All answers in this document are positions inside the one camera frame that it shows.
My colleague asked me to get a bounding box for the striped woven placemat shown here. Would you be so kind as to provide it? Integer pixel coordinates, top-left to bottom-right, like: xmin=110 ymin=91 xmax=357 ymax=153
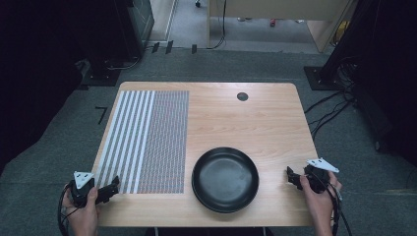
xmin=92 ymin=89 xmax=191 ymax=195

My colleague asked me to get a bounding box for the dark equipment cabinet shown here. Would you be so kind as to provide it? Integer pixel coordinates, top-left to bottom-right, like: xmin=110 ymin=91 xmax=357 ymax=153
xmin=126 ymin=0 xmax=155 ymax=52

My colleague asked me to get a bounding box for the black stand base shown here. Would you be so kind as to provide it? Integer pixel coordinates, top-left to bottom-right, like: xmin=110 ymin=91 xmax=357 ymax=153
xmin=303 ymin=66 xmax=343 ymax=91
xmin=81 ymin=58 xmax=123 ymax=88

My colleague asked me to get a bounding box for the black hanging cable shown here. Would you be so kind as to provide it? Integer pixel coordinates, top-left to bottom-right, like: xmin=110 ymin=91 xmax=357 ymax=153
xmin=206 ymin=0 xmax=228 ymax=51

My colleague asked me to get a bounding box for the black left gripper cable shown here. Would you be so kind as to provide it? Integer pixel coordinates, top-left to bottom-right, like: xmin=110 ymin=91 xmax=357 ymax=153
xmin=57 ymin=183 xmax=81 ymax=236

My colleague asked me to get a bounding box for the black floor cable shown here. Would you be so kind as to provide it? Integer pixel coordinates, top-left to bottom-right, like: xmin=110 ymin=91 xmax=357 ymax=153
xmin=304 ymin=88 xmax=358 ymax=115
xmin=309 ymin=97 xmax=355 ymax=141

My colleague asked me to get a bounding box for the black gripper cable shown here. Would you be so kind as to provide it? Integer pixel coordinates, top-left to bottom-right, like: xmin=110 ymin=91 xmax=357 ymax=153
xmin=309 ymin=171 xmax=354 ymax=236
xmin=57 ymin=183 xmax=81 ymax=236

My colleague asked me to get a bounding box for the black round plate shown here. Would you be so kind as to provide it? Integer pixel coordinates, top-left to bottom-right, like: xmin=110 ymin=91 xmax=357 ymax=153
xmin=191 ymin=147 xmax=261 ymax=214

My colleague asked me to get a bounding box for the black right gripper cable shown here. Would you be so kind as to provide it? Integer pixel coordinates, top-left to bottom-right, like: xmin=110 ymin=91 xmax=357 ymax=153
xmin=309 ymin=171 xmax=354 ymax=236

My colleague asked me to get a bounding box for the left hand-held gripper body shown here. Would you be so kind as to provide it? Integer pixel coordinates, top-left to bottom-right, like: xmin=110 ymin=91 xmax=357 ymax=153
xmin=69 ymin=170 xmax=101 ymax=208

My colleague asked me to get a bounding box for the light wooden cabinet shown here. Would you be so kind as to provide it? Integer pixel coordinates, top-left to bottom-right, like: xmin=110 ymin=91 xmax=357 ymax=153
xmin=208 ymin=0 xmax=359 ymax=54

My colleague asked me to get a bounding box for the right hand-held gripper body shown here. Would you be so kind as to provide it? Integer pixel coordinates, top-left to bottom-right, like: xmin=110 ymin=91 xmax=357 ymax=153
xmin=303 ymin=157 xmax=340 ymax=195

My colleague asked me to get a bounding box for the black floor tape mark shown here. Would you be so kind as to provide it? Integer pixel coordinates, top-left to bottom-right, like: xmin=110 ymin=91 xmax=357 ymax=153
xmin=94 ymin=105 xmax=108 ymax=126

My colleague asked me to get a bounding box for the person's left hand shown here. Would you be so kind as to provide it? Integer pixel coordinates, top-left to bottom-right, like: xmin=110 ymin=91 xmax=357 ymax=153
xmin=62 ymin=186 xmax=100 ymax=228

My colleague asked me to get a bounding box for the person's right hand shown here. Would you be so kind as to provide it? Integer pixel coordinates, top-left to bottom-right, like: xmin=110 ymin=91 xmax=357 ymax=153
xmin=299 ymin=170 xmax=344 ymax=218

